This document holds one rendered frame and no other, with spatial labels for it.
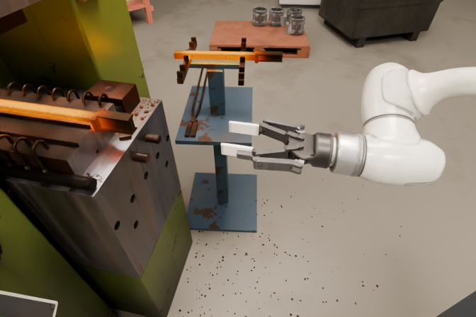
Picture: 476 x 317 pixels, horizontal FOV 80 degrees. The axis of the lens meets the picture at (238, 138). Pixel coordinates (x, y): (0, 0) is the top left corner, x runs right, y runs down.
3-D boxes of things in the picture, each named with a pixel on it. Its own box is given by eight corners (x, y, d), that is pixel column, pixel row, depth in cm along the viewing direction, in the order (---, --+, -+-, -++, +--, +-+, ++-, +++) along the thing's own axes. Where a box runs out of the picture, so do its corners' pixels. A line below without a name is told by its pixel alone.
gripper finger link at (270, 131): (303, 140, 60) (306, 136, 61) (258, 122, 65) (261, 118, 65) (300, 153, 63) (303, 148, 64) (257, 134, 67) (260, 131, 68)
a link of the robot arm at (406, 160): (351, 187, 62) (352, 135, 68) (428, 199, 59) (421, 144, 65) (368, 168, 52) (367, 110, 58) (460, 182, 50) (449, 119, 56)
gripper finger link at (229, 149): (253, 156, 61) (252, 159, 61) (222, 152, 62) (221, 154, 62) (253, 146, 59) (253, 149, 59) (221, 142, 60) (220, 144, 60)
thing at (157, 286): (193, 241, 151) (180, 187, 119) (165, 321, 124) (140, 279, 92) (98, 222, 159) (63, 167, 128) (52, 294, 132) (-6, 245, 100)
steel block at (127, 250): (180, 187, 119) (161, 99, 89) (140, 278, 92) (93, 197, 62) (63, 166, 128) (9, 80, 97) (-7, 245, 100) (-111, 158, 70)
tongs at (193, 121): (202, 64, 156) (202, 62, 155) (210, 64, 156) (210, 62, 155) (184, 137, 112) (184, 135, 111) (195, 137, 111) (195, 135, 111)
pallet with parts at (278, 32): (299, 30, 363) (303, 4, 342) (312, 58, 306) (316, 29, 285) (213, 30, 362) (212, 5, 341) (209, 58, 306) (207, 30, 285)
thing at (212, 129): (252, 90, 140) (252, 87, 139) (251, 146, 111) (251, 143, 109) (192, 88, 141) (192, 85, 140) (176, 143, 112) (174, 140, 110)
